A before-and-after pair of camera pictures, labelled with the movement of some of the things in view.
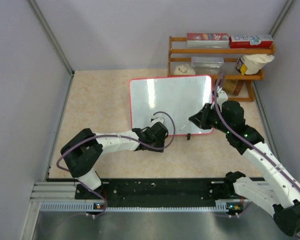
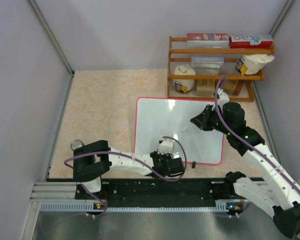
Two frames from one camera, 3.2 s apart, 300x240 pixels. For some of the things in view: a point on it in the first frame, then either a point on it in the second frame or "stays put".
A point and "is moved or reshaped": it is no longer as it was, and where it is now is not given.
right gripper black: (200, 119) stays put
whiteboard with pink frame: (182, 96) is moved or reshaped
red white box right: (250, 41) stays put
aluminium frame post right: (281, 17) stays put
